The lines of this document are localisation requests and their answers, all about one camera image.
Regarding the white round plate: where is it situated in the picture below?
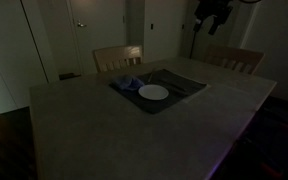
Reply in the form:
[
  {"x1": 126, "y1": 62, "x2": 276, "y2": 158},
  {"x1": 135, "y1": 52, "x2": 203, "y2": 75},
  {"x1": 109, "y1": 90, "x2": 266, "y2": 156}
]
[{"x1": 137, "y1": 83, "x2": 170, "y2": 101}]

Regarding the blue towel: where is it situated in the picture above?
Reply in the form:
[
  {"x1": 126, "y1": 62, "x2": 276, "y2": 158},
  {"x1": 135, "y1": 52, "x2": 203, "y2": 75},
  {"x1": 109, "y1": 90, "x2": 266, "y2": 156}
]
[{"x1": 113, "y1": 74, "x2": 146, "y2": 92}]

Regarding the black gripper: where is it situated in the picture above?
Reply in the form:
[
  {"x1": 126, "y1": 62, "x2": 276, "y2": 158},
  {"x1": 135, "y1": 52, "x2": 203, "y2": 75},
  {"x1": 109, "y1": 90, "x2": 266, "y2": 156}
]
[{"x1": 192, "y1": 0, "x2": 234, "y2": 36}]

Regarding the dark grey placemat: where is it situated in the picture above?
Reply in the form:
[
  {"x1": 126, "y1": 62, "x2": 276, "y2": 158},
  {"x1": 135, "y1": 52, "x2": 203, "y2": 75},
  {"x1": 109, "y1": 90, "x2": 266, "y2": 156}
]
[{"x1": 108, "y1": 68, "x2": 208, "y2": 115}]

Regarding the metal fork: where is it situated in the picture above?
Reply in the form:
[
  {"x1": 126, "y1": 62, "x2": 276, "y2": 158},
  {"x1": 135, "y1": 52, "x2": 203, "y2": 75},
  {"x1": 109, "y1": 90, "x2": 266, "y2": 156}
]
[{"x1": 147, "y1": 69, "x2": 158, "y2": 84}]

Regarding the metal door lever handle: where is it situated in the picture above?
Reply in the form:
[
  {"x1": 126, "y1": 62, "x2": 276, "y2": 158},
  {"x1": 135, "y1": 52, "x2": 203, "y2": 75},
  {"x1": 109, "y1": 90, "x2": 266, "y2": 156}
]
[{"x1": 76, "y1": 20, "x2": 88, "y2": 29}]

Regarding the white closet door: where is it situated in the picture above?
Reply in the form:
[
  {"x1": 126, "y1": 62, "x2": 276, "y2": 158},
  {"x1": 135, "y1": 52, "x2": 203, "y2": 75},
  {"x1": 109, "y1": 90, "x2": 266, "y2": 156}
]
[{"x1": 0, "y1": 0, "x2": 49, "y2": 114}]

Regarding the white room door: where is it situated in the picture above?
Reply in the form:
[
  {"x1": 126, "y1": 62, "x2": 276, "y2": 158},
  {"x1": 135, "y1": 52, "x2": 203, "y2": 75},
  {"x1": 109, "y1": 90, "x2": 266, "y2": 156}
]
[{"x1": 66, "y1": 0, "x2": 129, "y2": 76}]

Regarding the metal spoon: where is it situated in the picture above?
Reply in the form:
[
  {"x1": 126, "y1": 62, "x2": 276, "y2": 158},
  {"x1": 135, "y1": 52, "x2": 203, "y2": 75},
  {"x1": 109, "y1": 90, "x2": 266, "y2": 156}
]
[{"x1": 168, "y1": 79, "x2": 190, "y2": 96}]

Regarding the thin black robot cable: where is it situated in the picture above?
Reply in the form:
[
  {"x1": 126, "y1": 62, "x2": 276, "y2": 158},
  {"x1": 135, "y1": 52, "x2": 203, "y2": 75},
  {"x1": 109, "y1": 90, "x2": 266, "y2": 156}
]
[{"x1": 238, "y1": 0, "x2": 263, "y2": 5}]

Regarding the small brown floor object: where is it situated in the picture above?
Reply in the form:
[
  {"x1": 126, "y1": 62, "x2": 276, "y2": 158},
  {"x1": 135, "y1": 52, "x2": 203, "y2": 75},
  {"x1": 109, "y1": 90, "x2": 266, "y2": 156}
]
[{"x1": 58, "y1": 72, "x2": 82, "y2": 81}]

